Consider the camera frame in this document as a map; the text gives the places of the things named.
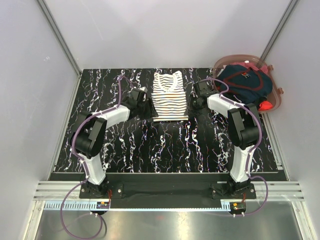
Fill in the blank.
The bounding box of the black white striped tank top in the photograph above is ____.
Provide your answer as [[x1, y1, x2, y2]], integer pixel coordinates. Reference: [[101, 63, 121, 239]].
[[151, 71, 189, 122]]

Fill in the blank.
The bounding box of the navy tank top red trim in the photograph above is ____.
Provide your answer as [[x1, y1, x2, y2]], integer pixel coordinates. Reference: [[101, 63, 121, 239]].
[[216, 64, 273, 105]]

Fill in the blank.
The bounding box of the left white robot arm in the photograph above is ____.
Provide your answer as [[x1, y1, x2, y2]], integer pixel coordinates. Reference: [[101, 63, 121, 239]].
[[70, 87, 154, 198]]

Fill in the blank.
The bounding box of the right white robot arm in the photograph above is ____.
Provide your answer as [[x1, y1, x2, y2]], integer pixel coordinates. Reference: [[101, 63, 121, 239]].
[[189, 78, 263, 199]]

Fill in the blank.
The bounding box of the pink garment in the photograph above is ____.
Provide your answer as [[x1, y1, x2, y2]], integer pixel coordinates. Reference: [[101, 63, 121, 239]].
[[231, 60, 269, 75]]

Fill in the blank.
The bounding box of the orange red garment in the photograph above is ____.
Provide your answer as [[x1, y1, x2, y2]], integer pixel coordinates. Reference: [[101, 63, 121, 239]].
[[258, 100, 274, 112]]

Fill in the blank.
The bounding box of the brown translucent plastic basket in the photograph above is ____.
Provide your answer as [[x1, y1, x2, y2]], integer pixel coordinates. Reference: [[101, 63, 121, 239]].
[[212, 54, 284, 114]]

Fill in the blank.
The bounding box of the left small circuit board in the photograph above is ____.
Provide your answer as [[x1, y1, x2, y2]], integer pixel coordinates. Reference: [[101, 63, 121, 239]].
[[96, 201, 110, 209]]

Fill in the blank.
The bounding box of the small circuit board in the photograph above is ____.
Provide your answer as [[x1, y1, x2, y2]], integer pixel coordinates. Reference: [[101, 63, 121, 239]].
[[231, 202, 247, 212], [96, 201, 110, 209]]

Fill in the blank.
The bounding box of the right small circuit board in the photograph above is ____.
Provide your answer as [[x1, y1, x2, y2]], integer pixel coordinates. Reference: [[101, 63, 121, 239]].
[[231, 202, 247, 212]]

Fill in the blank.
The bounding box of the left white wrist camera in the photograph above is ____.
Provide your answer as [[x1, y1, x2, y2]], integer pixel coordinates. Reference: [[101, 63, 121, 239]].
[[139, 86, 148, 93]]

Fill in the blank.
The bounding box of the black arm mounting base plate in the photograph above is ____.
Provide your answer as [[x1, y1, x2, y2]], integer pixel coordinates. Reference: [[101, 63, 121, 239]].
[[48, 171, 257, 210]]

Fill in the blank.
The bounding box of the left aluminium corner post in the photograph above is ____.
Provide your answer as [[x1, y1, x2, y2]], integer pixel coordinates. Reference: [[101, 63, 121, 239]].
[[36, 0, 82, 77]]

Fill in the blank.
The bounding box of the aluminium corner post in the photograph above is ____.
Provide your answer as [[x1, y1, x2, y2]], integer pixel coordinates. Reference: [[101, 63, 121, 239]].
[[36, 0, 82, 77], [260, 0, 300, 61]]

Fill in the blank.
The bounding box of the aluminium frame rail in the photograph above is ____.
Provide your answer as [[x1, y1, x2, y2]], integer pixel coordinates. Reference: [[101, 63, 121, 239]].
[[33, 181, 304, 201]]

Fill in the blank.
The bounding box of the right aluminium corner post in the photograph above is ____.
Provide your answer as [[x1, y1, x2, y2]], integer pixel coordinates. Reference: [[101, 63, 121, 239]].
[[260, 0, 300, 61]]

